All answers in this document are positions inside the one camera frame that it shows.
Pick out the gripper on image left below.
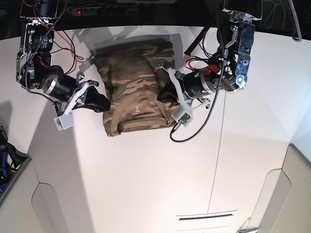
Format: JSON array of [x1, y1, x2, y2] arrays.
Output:
[[42, 71, 110, 114]]

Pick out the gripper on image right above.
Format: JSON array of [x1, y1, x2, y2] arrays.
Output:
[[157, 65, 222, 105]]

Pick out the camouflage T-shirt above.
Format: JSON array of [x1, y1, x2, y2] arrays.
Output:
[[93, 38, 178, 137]]

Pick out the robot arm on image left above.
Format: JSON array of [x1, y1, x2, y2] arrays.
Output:
[[16, 0, 110, 116]]

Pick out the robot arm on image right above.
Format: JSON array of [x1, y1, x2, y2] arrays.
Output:
[[175, 0, 262, 100]]

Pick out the black power strip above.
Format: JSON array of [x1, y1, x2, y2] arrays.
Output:
[[67, 5, 129, 17]]

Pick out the blue items in bin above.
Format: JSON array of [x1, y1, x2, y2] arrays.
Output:
[[0, 150, 10, 193]]

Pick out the grey side cabinet right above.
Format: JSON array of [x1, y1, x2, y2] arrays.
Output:
[[250, 144, 311, 233]]

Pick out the white camera box image right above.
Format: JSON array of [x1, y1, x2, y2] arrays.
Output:
[[172, 105, 193, 127]]

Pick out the white camera box image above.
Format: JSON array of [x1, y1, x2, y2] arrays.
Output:
[[172, 105, 193, 127], [54, 114, 74, 131]]

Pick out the white camera box image left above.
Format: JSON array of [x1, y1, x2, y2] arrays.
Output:
[[54, 114, 74, 131]]

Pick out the loose dark cable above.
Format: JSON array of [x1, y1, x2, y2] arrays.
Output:
[[264, 0, 290, 29]]

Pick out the grey corrugated hose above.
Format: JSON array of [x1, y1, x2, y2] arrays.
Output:
[[289, 0, 302, 42]]

